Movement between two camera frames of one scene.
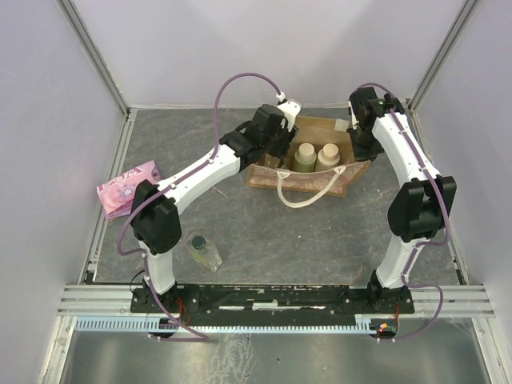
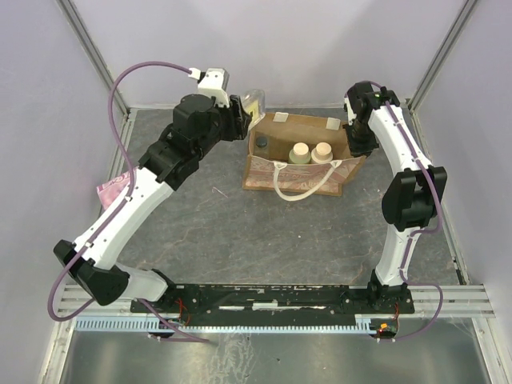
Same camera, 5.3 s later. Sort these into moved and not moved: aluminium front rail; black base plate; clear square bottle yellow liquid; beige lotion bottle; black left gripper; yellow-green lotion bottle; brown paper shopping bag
Moved: clear square bottle yellow liquid; yellow-green lotion bottle; beige lotion bottle; black left gripper
Not moved: aluminium front rail; brown paper shopping bag; black base plate
